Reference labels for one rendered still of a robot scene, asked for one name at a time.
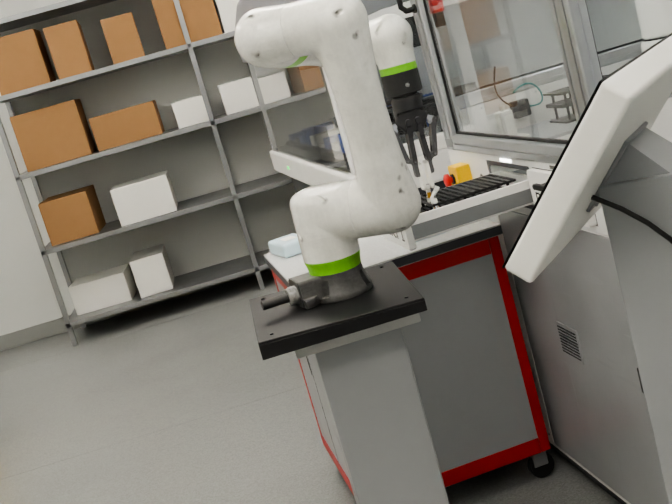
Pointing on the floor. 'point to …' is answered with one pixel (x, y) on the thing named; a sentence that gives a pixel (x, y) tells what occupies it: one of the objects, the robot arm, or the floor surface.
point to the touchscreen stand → (647, 294)
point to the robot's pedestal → (379, 415)
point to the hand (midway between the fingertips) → (425, 175)
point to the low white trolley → (454, 353)
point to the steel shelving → (131, 148)
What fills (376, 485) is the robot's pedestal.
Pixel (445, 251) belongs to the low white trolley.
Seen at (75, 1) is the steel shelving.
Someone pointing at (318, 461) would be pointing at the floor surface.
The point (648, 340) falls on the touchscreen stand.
